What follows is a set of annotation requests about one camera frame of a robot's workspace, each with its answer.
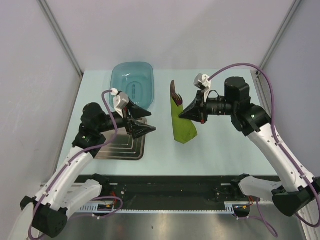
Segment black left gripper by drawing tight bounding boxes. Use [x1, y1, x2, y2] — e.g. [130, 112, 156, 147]
[97, 97, 156, 140]

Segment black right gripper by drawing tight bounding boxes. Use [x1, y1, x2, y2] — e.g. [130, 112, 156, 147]
[179, 89, 236, 125]

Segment silver fork pink tines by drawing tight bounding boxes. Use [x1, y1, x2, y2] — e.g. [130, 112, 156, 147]
[174, 93, 183, 107]

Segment silver table knife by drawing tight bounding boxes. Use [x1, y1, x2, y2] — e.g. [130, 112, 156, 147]
[170, 80, 176, 99]

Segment green paper napkin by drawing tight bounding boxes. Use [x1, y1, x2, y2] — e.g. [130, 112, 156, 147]
[170, 97, 198, 144]

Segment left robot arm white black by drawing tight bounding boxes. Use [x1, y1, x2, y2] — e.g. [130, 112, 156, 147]
[20, 101, 156, 240]

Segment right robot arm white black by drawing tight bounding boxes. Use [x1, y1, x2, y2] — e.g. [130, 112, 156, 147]
[179, 73, 320, 217]

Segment silver metal tray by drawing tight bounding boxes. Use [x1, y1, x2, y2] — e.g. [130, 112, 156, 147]
[95, 127, 146, 161]

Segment teal plastic bin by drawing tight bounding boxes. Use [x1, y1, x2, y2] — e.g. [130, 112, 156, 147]
[110, 62, 155, 110]

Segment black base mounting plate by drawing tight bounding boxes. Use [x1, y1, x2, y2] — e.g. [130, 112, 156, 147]
[106, 175, 267, 202]

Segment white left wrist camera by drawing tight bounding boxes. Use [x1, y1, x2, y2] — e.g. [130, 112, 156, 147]
[111, 88, 129, 118]

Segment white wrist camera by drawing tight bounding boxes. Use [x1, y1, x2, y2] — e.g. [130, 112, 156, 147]
[111, 88, 129, 118]
[193, 73, 211, 102]

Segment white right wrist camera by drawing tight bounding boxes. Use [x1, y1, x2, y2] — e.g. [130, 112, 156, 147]
[193, 73, 211, 102]

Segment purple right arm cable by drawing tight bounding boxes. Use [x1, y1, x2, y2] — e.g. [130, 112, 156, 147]
[207, 62, 320, 238]

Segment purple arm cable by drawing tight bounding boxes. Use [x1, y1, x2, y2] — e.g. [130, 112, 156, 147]
[207, 62, 320, 238]
[27, 89, 125, 240]

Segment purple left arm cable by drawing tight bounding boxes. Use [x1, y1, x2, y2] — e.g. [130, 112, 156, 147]
[27, 89, 125, 240]

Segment light blue cable duct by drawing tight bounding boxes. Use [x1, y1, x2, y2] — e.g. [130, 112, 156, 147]
[77, 203, 99, 213]

